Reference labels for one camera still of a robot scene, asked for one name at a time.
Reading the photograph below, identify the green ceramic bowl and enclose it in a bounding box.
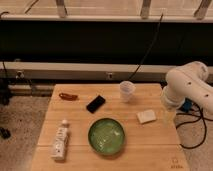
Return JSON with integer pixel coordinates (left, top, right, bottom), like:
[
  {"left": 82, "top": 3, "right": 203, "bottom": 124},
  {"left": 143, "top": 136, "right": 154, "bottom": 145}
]
[{"left": 88, "top": 118, "right": 125, "bottom": 156}]

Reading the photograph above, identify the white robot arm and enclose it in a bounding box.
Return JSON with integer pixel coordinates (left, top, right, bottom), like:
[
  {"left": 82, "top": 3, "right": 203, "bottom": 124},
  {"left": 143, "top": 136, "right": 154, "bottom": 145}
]
[{"left": 161, "top": 61, "right": 213, "bottom": 114}]

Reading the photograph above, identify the blue box on floor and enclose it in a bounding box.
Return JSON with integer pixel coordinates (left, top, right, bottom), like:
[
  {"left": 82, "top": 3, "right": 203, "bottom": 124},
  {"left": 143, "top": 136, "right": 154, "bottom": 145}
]
[{"left": 180, "top": 99, "right": 192, "bottom": 112}]

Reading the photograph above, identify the white sponge block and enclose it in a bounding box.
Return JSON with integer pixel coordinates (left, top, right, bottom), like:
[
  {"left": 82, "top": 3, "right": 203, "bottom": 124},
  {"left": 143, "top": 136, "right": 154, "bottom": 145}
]
[{"left": 137, "top": 110, "right": 156, "bottom": 124}]

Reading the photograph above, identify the clear plastic cup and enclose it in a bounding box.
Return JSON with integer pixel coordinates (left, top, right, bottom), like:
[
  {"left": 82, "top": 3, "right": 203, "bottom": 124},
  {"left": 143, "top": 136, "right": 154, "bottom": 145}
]
[{"left": 119, "top": 81, "right": 136, "bottom": 102}]

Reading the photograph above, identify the black rectangular phone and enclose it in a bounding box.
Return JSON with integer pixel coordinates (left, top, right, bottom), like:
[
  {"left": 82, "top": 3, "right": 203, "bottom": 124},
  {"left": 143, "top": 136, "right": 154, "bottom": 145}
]
[{"left": 86, "top": 95, "right": 105, "bottom": 113}]

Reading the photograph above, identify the red-brown sausage toy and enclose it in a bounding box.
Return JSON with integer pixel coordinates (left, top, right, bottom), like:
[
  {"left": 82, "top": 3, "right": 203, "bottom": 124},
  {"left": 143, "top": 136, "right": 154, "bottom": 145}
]
[{"left": 59, "top": 93, "right": 78, "bottom": 101}]

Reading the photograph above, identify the white tube bottle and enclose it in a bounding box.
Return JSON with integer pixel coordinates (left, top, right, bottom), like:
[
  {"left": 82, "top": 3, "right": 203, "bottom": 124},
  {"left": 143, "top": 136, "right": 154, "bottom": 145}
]
[{"left": 51, "top": 120, "right": 69, "bottom": 161}]

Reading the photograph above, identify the black object on floor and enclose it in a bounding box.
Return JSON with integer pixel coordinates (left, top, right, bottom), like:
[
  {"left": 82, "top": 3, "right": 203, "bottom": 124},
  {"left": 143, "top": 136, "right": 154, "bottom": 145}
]
[{"left": 0, "top": 127, "right": 11, "bottom": 139}]

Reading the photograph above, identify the black floor cable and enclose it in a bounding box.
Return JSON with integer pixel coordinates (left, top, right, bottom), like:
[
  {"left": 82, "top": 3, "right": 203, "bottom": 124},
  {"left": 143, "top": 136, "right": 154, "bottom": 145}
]
[{"left": 175, "top": 102, "right": 213, "bottom": 150}]

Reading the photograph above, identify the black hanging cable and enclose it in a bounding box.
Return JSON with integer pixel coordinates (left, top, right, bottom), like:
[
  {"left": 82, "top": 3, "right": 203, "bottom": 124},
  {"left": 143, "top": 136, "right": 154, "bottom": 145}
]
[{"left": 128, "top": 13, "right": 165, "bottom": 82}]

